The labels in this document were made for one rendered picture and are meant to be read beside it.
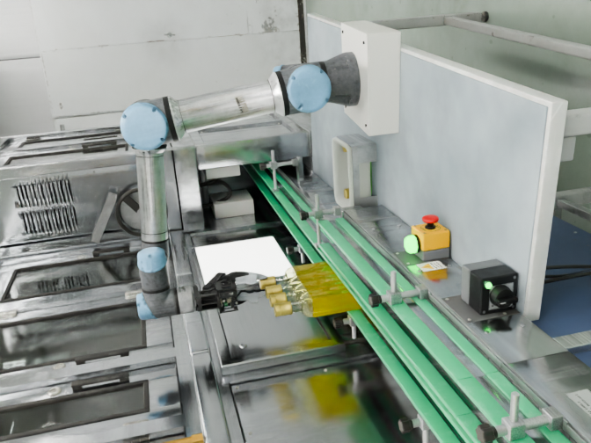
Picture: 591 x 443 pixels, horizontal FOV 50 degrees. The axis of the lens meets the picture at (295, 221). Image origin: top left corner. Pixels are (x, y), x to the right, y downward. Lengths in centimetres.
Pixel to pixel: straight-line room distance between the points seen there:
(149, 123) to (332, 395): 81
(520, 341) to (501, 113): 43
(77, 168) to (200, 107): 114
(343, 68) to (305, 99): 21
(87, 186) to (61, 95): 276
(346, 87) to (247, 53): 369
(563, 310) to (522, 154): 35
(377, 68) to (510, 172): 56
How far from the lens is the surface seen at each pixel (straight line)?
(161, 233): 182
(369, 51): 169
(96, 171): 268
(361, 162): 194
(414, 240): 153
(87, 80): 538
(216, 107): 161
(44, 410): 178
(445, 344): 124
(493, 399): 111
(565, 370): 117
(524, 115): 123
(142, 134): 160
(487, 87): 133
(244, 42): 541
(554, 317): 137
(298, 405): 159
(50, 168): 268
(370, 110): 172
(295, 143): 272
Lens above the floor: 141
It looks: 12 degrees down
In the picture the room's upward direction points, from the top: 98 degrees counter-clockwise
